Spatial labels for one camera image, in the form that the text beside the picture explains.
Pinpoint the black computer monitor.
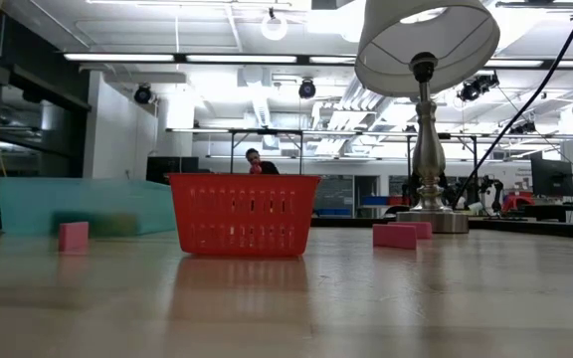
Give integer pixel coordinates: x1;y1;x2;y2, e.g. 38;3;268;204
530;157;573;199

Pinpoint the black cable to arm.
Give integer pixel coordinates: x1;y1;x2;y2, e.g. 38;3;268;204
451;0;573;209

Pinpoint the green translucent plastic bin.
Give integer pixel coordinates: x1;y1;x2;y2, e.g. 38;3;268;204
0;177;177;236

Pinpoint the red slotted plastic basket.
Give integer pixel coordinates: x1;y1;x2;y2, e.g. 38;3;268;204
168;172;321;259

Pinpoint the round ring ceiling light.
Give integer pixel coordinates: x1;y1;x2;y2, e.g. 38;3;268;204
260;12;289;42

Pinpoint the black ceiling spotlight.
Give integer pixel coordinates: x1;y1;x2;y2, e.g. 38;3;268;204
297;78;317;100
133;83;156;105
458;72;500;103

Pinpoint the pink eraser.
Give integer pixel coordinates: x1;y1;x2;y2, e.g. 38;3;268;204
58;221;91;256
388;221;434;241
372;223;419;251

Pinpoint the black metal background frame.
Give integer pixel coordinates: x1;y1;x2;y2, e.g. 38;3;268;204
228;127;303;175

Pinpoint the person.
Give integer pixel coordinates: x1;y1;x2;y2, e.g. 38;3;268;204
244;147;281;175

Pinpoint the silver table lamp white shade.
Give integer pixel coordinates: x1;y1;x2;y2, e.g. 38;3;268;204
354;0;501;235

